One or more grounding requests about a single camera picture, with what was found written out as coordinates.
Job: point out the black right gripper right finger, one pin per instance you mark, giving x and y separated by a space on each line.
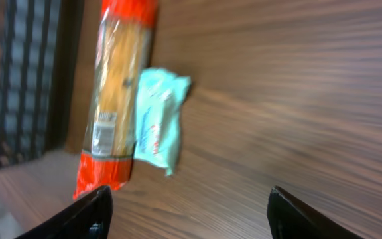
291 218

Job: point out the grey plastic shopping basket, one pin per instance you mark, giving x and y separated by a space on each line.
38 52

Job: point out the orange spaghetti pasta packet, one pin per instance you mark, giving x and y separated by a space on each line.
122 53

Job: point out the teal snack packet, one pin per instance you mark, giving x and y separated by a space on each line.
161 94

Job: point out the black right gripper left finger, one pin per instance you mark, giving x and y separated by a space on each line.
89 217

